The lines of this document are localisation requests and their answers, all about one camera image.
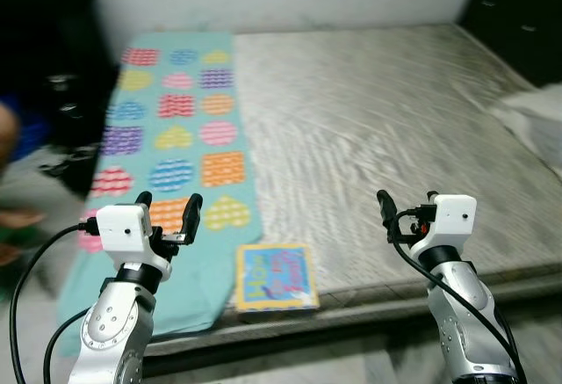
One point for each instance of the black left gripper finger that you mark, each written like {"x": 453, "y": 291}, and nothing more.
{"x": 191, "y": 215}
{"x": 144, "y": 199}

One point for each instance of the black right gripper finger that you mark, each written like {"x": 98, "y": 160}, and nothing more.
{"x": 431, "y": 195}
{"x": 386, "y": 208}

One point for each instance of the colourful children's board book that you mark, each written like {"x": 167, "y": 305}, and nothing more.
{"x": 277, "y": 277}

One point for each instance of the white pillow with tree print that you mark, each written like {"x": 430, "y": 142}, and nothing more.
{"x": 536, "y": 125}

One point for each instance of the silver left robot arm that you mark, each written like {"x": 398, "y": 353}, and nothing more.
{"x": 114, "y": 331}

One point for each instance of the teal heart-print blanket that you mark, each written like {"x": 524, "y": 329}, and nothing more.
{"x": 206, "y": 270}

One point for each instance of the cream quilted mattress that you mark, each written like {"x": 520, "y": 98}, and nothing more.
{"x": 378, "y": 120}

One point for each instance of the blue plastic crate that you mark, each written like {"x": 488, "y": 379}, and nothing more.
{"x": 26, "y": 138}

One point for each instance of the dark tufted headboard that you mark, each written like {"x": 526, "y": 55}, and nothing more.
{"x": 518, "y": 15}

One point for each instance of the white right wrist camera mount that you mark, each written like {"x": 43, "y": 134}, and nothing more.
{"x": 452, "y": 217}

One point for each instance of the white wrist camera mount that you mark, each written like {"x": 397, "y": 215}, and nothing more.
{"x": 452, "y": 217}
{"x": 121, "y": 230}

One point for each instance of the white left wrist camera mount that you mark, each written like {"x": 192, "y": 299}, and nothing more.
{"x": 121, "y": 230}

